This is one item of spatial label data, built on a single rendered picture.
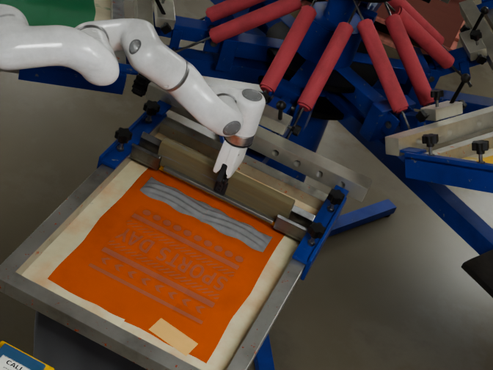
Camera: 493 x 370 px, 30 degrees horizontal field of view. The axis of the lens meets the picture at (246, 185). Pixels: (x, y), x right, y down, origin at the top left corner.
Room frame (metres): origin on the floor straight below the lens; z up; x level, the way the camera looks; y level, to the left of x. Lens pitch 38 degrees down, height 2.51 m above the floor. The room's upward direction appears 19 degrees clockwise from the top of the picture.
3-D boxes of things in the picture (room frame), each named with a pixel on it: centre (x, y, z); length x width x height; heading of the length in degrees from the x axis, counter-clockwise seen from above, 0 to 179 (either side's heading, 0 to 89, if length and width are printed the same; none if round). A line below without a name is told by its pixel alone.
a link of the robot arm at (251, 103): (1.86, 0.10, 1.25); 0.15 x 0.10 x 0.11; 123
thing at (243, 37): (2.71, -0.10, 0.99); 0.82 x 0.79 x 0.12; 169
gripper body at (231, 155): (1.88, 0.06, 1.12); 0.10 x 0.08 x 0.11; 169
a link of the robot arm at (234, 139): (1.88, 0.06, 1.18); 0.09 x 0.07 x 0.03; 169
